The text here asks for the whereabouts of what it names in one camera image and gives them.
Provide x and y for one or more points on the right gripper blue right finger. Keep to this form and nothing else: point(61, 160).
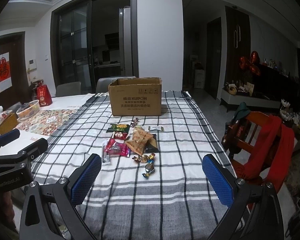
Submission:
point(253, 212)

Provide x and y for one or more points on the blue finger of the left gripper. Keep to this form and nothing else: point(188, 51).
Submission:
point(27, 154)
point(9, 137)

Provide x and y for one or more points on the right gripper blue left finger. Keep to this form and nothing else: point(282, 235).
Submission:
point(37, 219)

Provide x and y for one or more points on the clear black stick packet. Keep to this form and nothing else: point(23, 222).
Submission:
point(105, 155)

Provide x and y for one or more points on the magenta snack packet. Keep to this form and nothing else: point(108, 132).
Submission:
point(117, 148)

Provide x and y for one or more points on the red white snack packet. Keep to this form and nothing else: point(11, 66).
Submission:
point(120, 135)

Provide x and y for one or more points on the green cracker packet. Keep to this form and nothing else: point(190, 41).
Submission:
point(118, 128)

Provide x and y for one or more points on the tan paper snack packets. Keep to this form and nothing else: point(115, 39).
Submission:
point(139, 140)

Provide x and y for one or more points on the tissue box with cover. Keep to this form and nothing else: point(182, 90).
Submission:
point(8, 121)

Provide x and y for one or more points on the clear plastic food container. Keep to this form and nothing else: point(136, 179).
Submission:
point(28, 110)

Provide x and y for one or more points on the floral patterned table mat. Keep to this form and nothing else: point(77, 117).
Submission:
point(45, 122)

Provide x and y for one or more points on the red gift bag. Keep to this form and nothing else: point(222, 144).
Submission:
point(44, 96)

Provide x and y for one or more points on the red child chair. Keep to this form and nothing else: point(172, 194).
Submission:
point(260, 148)

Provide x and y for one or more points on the red fu door poster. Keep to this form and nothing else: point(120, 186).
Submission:
point(5, 72)

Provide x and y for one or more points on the grey chair left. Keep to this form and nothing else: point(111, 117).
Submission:
point(68, 89)

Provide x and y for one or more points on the black white plaid tablecloth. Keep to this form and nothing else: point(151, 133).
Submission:
point(175, 202)

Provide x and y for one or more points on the dark green cloth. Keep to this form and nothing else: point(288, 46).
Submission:
point(241, 112)

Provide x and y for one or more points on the grey dining chair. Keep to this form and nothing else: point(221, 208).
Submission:
point(103, 83)

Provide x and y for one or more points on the red gold wrapped candy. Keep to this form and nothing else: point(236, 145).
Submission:
point(141, 158)

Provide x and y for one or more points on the blue gold wrapped candy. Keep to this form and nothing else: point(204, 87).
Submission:
point(149, 168)

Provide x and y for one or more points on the purple wrapped candy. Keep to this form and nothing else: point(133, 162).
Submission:
point(134, 122)

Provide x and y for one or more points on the black snack packet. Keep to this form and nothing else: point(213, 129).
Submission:
point(152, 145)

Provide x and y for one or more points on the small white gold packet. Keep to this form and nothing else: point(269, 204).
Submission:
point(155, 128)

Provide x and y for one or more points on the brown cardboard box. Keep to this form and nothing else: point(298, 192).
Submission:
point(137, 96)

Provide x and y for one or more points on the black glass sliding door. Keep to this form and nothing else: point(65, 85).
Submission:
point(93, 39)

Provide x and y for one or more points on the red foil balloons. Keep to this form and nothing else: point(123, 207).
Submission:
point(252, 63)

